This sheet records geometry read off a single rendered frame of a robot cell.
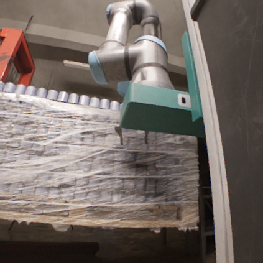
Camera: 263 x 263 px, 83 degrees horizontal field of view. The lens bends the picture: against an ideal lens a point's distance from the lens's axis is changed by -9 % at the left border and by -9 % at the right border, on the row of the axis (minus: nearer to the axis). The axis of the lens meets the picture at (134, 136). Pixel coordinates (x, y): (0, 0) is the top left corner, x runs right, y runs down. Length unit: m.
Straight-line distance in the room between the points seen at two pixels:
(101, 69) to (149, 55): 0.16
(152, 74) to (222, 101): 0.31
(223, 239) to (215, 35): 0.30
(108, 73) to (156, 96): 0.22
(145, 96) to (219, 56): 0.24
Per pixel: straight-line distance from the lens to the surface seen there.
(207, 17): 0.25
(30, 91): 1.19
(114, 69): 0.56
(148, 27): 0.87
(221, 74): 0.19
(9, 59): 1.88
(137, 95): 0.39
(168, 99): 0.42
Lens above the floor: 0.59
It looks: 20 degrees up
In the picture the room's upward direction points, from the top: 2 degrees clockwise
